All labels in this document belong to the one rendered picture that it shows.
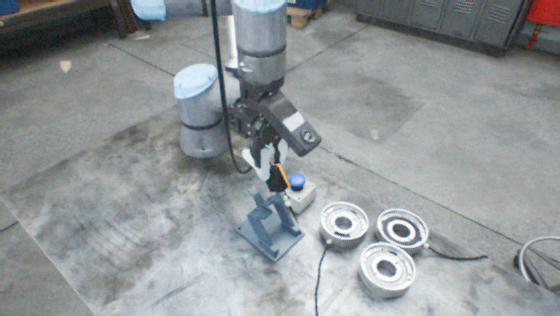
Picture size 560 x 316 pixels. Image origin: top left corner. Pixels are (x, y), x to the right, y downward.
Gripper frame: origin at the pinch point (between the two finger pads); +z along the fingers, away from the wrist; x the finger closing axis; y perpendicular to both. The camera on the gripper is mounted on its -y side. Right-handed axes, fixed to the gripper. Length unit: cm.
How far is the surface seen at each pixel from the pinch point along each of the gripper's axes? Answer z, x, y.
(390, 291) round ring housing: 16.1, -3.7, -26.4
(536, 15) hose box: 65, -362, 16
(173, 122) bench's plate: 20, -11, 55
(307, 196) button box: 15.9, -11.8, 0.1
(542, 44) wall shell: 95, -384, 3
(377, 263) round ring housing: 17.2, -8.0, -21.3
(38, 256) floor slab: 100, 40, 116
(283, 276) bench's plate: 19.6, 6.0, -8.3
